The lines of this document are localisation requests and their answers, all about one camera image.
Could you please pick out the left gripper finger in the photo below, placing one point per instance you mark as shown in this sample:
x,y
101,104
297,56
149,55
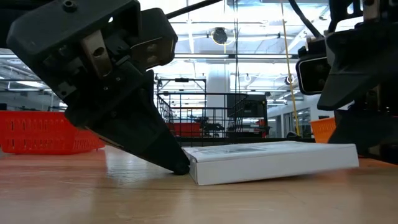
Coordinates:
x,y
130,124

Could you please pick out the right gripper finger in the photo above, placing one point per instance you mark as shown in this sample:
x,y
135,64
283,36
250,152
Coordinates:
x,y
363,68
373,130

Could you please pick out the white box with red mark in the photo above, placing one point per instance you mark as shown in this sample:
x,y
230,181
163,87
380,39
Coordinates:
x,y
264,165

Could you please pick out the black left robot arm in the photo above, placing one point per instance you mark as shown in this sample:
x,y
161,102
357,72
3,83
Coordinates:
x,y
12,12

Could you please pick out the orange plastic basket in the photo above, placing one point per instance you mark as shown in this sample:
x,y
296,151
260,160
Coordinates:
x,y
323,130

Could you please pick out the black monitor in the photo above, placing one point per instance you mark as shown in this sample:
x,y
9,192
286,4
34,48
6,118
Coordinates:
x,y
324,117

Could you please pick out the red cabinet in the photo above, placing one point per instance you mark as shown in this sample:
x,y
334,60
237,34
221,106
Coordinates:
x,y
189,129

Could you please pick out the red plastic basket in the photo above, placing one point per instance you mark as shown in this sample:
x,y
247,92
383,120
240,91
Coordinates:
x,y
31,115

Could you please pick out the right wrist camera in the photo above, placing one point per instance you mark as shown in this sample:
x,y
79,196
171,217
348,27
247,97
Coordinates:
x,y
312,74

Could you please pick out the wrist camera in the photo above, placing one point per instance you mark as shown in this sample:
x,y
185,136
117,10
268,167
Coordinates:
x,y
155,28
312,74

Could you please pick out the black metal cart frame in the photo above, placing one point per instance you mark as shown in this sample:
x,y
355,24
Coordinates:
x,y
182,80

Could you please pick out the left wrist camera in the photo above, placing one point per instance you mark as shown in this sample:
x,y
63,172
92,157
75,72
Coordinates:
x,y
155,28

